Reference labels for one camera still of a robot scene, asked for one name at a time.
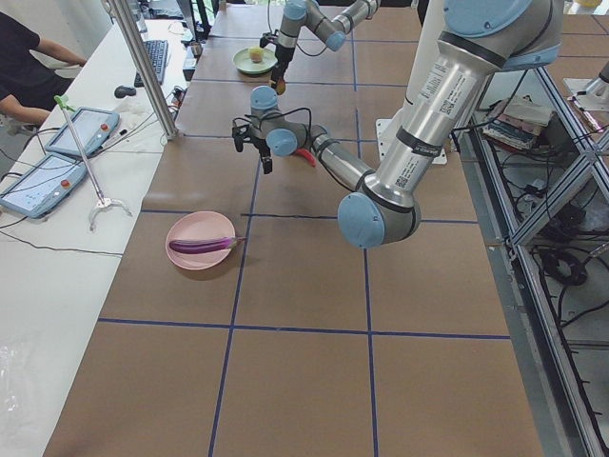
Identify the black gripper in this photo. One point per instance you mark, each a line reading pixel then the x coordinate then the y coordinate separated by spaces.
pixel 261 144
pixel 284 58

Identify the red chili pepper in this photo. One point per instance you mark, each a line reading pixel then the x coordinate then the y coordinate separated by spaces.
pixel 307 155

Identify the pale yellow green peach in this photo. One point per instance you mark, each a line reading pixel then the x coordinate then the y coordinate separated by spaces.
pixel 256 55

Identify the purple eggplant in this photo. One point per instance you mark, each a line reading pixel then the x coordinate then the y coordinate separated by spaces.
pixel 204 246

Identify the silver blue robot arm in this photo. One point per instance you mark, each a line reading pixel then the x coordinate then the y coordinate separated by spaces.
pixel 307 14
pixel 477 40

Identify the green plate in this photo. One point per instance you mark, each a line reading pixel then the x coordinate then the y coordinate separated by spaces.
pixel 243 64

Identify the pink plate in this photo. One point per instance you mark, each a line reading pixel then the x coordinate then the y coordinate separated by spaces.
pixel 201 225

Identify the black keyboard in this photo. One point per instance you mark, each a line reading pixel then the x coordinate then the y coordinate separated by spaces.
pixel 157 51

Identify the black computer mouse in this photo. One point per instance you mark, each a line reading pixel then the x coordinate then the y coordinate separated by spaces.
pixel 124 91

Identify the far teach pendant tablet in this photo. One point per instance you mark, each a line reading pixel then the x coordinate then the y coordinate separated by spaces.
pixel 94 127

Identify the teach pendant tablet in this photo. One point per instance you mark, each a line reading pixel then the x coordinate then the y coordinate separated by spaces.
pixel 38 191
pixel 94 127

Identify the reacher grabber tool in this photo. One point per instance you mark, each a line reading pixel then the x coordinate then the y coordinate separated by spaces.
pixel 104 203

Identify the near teach pendant tablet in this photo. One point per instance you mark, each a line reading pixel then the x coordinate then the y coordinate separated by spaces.
pixel 38 191

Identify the white side desk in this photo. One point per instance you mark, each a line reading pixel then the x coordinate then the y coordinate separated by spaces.
pixel 56 271

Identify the person in black shirt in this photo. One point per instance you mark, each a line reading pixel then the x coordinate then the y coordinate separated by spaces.
pixel 28 87

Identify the stack of books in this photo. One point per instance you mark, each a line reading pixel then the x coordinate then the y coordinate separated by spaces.
pixel 517 123

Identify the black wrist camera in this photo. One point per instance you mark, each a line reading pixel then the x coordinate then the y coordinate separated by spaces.
pixel 240 133

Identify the aluminium frame post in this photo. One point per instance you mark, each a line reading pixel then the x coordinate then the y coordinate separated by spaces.
pixel 121 12

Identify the aluminium frame rack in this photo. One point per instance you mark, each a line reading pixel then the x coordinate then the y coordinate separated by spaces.
pixel 544 211

